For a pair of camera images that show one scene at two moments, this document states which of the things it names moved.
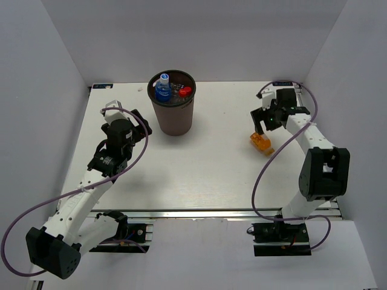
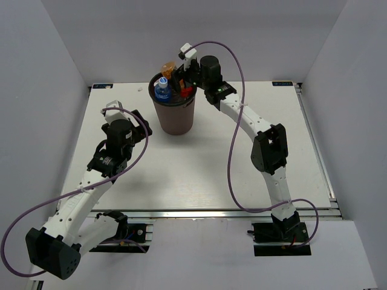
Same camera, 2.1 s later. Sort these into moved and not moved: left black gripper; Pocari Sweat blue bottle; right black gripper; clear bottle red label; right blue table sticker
Moved: right black gripper
Not moved: Pocari Sweat blue bottle; left black gripper; clear bottle red label; right blue table sticker
